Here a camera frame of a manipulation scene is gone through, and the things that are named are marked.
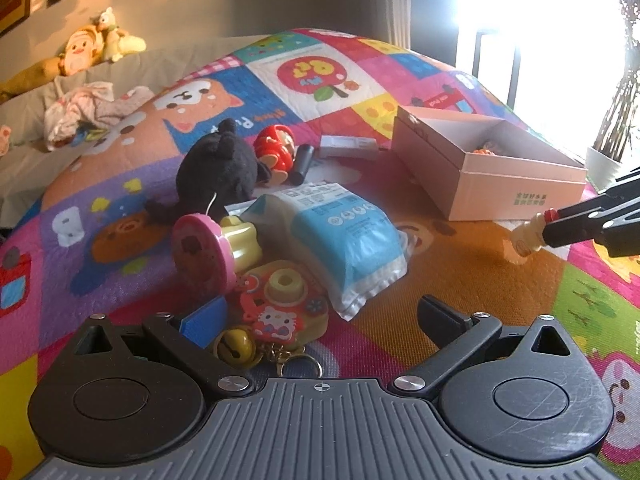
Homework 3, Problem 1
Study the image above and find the potted plant white pot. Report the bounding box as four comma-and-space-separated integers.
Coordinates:
585, 0, 640, 193

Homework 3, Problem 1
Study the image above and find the red hooded doll figure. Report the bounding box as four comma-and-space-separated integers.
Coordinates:
254, 126, 297, 186

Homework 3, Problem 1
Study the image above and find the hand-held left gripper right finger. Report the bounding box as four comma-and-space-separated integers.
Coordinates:
392, 294, 586, 397

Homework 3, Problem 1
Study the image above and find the monkey plush toy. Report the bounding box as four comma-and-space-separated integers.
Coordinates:
0, 24, 108, 103

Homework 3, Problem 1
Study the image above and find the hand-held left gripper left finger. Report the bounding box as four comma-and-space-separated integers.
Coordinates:
74, 295, 255, 397

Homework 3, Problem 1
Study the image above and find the gold bell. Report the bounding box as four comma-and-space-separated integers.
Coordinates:
215, 327, 261, 368

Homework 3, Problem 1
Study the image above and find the pink cardboard box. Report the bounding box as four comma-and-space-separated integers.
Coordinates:
391, 105, 588, 222

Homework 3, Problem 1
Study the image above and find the pink yellow round toy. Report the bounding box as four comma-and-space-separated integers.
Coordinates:
170, 212, 258, 295

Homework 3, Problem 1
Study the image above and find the small white flat box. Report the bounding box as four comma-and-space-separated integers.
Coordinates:
319, 135, 379, 159

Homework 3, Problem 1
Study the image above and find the black plush toy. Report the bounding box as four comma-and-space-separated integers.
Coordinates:
145, 118, 273, 226

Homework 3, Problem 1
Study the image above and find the grey sofa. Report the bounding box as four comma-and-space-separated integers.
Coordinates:
0, 35, 251, 231

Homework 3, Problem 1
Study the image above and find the metal key ring chain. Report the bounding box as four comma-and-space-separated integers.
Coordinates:
260, 342, 321, 378

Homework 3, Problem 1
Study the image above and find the red yellow toy camera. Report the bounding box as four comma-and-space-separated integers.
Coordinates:
234, 260, 332, 350

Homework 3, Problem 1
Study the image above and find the pile of light clothes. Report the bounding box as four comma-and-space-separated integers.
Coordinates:
44, 80, 156, 153

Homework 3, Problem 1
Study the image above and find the window curtain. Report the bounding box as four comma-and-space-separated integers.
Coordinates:
380, 0, 463, 68

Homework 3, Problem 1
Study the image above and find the small cream figure red cap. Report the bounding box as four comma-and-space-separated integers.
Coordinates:
510, 208, 560, 261

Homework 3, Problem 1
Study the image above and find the black cylinder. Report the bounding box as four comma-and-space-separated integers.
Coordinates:
292, 144, 314, 185

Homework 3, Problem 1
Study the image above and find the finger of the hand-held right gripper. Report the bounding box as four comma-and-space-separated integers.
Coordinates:
556, 167, 640, 222
541, 217, 640, 261

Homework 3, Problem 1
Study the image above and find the blue white wipes packet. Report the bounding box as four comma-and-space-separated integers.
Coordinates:
225, 181, 408, 321

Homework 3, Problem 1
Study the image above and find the colourful printed play mat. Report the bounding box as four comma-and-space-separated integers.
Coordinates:
0, 27, 640, 480

